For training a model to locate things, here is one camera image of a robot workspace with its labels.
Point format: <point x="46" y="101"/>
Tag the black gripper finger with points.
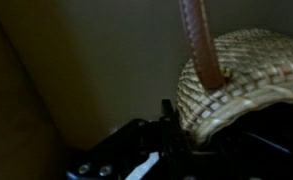
<point x="172" y="137"/>

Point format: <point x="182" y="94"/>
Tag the woven basket bag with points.
<point x="230" y="75"/>

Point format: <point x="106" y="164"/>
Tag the brown leather couch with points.
<point x="52" y="96"/>

